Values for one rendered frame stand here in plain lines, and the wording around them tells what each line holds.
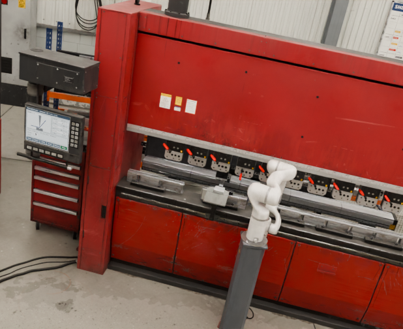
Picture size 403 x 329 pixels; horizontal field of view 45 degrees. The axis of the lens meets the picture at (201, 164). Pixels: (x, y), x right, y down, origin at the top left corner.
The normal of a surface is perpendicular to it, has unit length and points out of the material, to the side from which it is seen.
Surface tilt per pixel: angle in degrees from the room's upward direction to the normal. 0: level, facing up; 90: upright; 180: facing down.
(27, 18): 90
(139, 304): 0
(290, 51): 90
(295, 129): 90
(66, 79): 90
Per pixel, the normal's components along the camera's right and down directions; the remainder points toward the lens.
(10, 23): 0.01, 0.41
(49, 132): -0.25, 0.36
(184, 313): 0.17, -0.90
